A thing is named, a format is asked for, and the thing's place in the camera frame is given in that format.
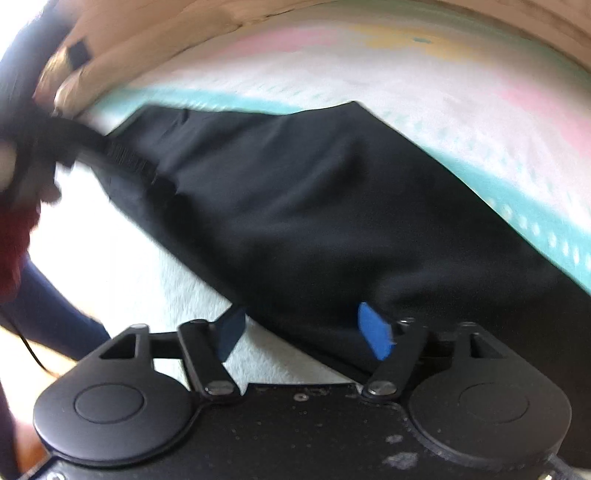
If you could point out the wooden side panel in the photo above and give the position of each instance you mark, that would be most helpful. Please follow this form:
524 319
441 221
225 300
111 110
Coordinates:
152 41

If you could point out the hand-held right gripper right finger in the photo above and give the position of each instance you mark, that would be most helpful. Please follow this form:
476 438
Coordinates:
375 330

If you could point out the person's leg in blue trousers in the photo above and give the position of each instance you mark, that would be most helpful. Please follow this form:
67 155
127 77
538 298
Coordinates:
51 314

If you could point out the floral pastel blanket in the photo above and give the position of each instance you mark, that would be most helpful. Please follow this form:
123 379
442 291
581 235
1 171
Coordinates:
323 69

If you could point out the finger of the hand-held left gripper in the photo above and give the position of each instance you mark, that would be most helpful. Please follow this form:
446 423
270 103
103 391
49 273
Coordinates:
115 150

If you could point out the small black patch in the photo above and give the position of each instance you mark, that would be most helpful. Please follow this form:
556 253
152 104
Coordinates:
79 54

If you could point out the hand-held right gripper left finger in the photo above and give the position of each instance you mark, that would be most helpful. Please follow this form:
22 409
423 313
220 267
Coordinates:
229 333

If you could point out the black pants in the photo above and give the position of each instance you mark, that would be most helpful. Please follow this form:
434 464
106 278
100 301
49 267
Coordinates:
300 198

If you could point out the wooden headboard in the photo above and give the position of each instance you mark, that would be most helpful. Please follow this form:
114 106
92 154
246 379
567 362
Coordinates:
392 11

